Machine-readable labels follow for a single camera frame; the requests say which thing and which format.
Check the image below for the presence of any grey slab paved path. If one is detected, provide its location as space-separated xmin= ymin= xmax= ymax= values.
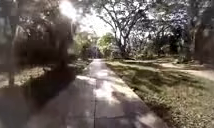
xmin=26 ymin=58 xmax=169 ymax=128

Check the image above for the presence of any grass field with leaves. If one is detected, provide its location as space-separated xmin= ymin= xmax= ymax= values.
xmin=104 ymin=57 xmax=214 ymax=128

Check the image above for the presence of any leaf-strewn grass verge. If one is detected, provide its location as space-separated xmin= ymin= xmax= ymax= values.
xmin=0 ymin=59 xmax=93 ymax=128

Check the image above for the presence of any thin pole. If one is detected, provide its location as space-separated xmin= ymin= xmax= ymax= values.
xmin=7 ymin=25 xmax=19 ymax=86

